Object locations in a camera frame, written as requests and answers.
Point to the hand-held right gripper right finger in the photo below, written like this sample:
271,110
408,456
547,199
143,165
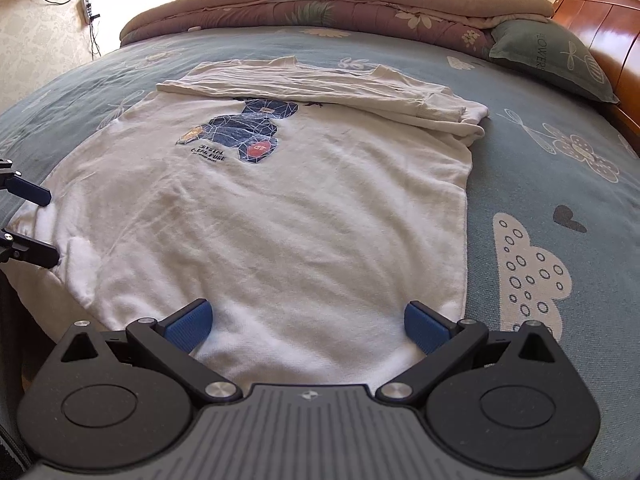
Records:
427,330

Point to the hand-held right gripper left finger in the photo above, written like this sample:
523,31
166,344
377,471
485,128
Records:
190,325

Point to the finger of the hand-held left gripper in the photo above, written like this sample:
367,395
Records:
35,254
30,190

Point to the white printed long-sleeve shirt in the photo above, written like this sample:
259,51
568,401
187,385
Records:
275,210

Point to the blue floral bed sheet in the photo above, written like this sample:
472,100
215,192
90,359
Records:
510,190

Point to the white power strip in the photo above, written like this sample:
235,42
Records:
90,10

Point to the teal pillow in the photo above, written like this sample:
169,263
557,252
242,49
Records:
545,55

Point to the pink floral quilt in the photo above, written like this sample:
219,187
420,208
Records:
300,5

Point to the wooden headboard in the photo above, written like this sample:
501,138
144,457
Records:
610,30

